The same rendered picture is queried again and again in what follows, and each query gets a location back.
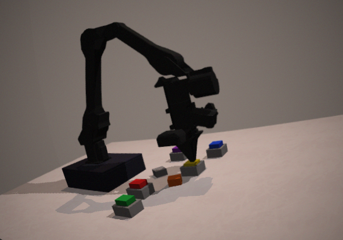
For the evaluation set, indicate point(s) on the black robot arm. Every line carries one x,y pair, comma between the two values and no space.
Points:
199,83

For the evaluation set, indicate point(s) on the orange-brown cube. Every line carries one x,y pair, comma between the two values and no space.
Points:
174,180

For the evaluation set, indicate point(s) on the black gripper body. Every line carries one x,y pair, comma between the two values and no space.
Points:
179,132

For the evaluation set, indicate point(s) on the red button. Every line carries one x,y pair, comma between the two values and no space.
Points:
140,188

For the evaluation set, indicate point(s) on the blue button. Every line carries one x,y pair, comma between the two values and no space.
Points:
216,149

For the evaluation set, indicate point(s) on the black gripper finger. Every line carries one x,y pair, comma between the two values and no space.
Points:
187,149
195,142

